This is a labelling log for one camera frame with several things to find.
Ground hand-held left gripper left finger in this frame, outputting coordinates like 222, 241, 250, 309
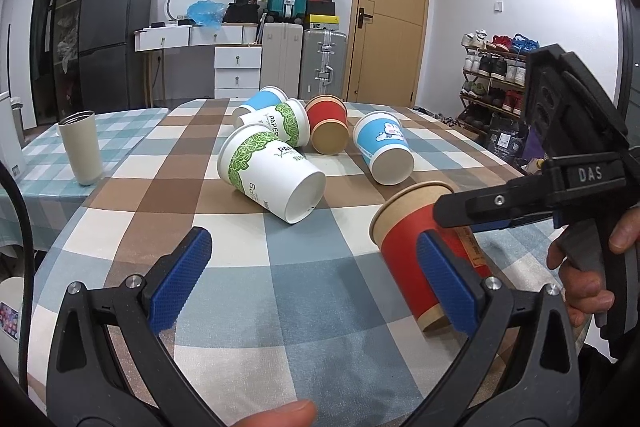
47, 227, 223, 427

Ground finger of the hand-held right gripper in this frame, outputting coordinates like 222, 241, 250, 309
434, 179, 557, 234

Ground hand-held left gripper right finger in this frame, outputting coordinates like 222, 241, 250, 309
400, 229, 581, 427

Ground tall red paper cup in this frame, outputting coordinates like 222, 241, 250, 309
370, 181, 494, 333

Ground blue white cartoon paper cup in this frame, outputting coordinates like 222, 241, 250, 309
353, 111, 416, 186

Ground large white green-leaf paper cup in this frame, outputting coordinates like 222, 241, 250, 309
217, 124, 327, 224

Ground short red paper cup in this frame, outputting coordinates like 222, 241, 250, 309
305, 95, 350, 156

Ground small white green-leaf paper cup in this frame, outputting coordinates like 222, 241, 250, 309
235, 99, 309, 148

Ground plain blue white paper cup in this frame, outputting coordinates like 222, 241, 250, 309
231, 86, 289, 118

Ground person's right hand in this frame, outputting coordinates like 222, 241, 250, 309
546, 206, 640, 327

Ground person's left hand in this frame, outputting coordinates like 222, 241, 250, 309
232, 399, 317, 427

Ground black printed carton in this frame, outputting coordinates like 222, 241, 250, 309
487, 114, 531, 160

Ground group of shoes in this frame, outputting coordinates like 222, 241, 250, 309
460, 29, 541, 130

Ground wooden shoe rack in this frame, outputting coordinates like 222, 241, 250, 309
459, 32, 538, 135

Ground brown blue plaid tablecloth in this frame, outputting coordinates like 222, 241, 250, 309
27, 98, 591, 427

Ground teal white checked tablecloth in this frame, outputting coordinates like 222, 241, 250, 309
0, 107, 171, 253

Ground beige steel tumbler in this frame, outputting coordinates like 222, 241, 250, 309
58, 111, 105, 186

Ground white container with colourful sticker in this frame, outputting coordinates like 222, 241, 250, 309
0, 277, 26, 355

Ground white drawer cabinet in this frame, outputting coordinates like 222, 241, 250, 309
214, 46, 263, 100

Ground silver suitcase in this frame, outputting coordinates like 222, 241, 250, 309
300, 28, 349, 104

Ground wooden door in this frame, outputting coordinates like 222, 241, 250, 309
345, 0, 432, 108

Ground white appliance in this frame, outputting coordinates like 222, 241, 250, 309
0, 91, 27, 180

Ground white suitcase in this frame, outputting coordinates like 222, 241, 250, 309
261, 23, 305, 100

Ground white desk with drawers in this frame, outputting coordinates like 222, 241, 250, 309
133, 24, 263, 108

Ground dark grey refrigerator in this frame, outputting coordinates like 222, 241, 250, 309
77, 0, 157, 118

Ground stack of shoe boxes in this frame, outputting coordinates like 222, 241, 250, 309
305, 0, 341, 32

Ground blue plastic bag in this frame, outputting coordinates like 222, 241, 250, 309
187, 0, 226, 30

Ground dark glass-door cabinet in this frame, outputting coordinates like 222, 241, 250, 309
30, 0, 103, 128

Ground black bag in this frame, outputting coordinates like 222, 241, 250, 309
223, 0, 264, 24

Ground black cable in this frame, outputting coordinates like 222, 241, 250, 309
0, 162, 36, 400

